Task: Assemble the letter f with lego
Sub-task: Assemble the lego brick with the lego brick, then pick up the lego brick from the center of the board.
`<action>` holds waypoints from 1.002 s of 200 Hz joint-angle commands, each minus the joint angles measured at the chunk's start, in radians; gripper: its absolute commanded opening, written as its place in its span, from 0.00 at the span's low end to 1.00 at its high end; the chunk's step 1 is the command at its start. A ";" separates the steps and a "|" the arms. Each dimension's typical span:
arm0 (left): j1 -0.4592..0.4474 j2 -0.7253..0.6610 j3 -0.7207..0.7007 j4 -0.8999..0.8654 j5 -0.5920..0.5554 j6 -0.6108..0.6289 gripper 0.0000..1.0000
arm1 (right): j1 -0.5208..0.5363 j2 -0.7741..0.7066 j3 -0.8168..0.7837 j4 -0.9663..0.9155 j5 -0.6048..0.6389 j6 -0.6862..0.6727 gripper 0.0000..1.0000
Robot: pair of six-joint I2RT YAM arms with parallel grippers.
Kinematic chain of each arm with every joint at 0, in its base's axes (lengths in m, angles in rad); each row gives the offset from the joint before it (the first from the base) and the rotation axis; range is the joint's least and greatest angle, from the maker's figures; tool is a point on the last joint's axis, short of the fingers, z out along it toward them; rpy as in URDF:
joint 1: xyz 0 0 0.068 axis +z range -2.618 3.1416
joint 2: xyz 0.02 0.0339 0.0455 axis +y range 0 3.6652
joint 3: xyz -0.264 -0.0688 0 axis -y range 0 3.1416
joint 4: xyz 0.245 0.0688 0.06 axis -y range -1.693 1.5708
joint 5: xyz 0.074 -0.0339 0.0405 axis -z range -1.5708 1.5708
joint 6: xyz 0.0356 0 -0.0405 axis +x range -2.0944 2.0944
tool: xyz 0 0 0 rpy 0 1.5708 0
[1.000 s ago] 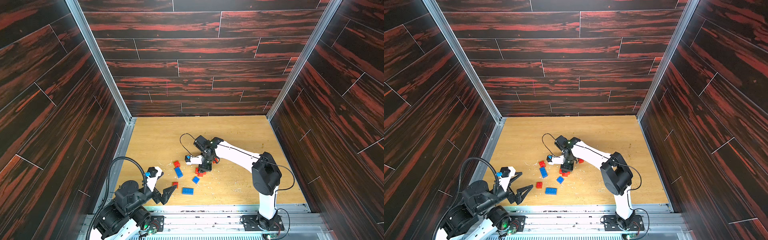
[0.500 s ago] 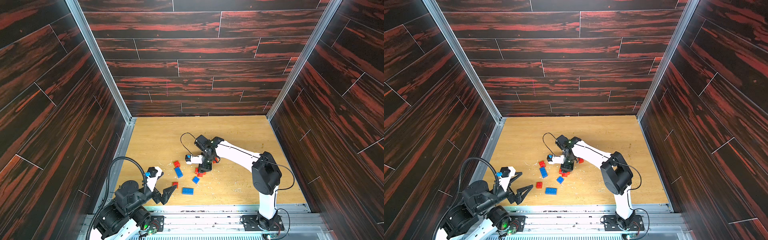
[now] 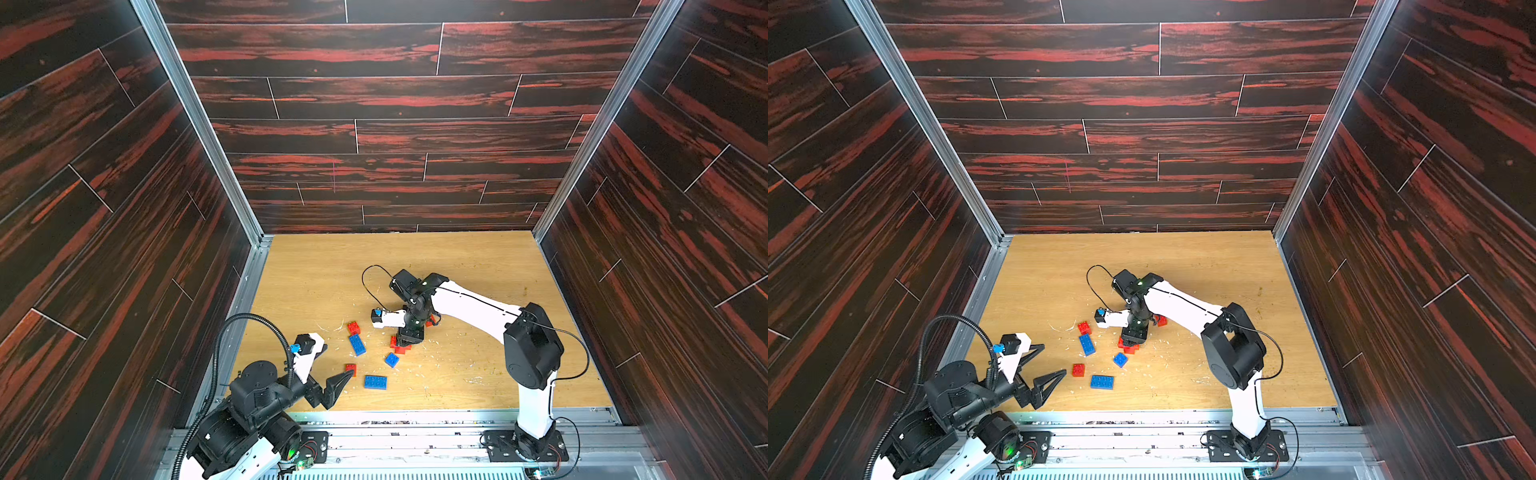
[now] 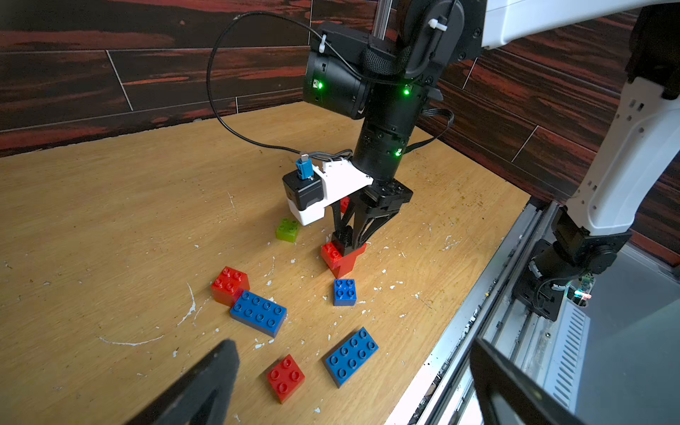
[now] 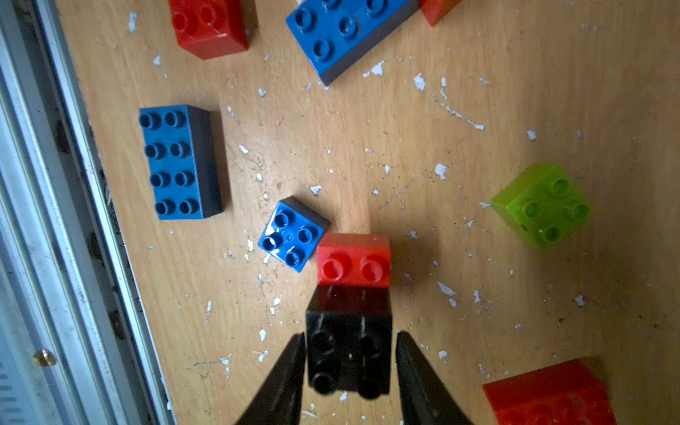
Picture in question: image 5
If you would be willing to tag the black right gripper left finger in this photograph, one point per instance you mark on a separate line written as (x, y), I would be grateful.
(279, 399)

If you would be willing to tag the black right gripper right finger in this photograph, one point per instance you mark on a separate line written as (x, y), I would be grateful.
(424, 398)

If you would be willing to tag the black small lego brick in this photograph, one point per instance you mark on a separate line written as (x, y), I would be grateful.
(348, 333)

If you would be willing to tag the long red lego brick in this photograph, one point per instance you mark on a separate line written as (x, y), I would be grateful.
(567, 393)
(354, 260)

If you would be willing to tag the small blue lego brick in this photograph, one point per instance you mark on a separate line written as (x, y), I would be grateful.
(293, 232)

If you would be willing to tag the green small lego brick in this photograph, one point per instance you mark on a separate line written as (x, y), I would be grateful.
(542, 205)

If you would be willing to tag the long blue lego brick near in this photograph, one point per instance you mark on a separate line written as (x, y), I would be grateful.
(179, 147)

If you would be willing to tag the long blue lego brick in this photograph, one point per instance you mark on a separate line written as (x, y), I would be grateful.
(334, 34)
(179, 147)

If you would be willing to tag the long blue lego brick far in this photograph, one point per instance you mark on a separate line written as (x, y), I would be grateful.
(334, 34)

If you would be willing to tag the red small lego brick near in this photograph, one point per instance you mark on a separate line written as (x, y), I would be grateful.
(209, 28)

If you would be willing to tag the red small lego brick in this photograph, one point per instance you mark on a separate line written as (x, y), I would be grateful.
(435, 10)
(209, 28)

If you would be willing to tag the red small lego brick far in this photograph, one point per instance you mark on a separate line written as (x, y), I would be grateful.
(435, 10)

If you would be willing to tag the aluminium front rail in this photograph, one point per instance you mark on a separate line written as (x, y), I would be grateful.
(75, 344)

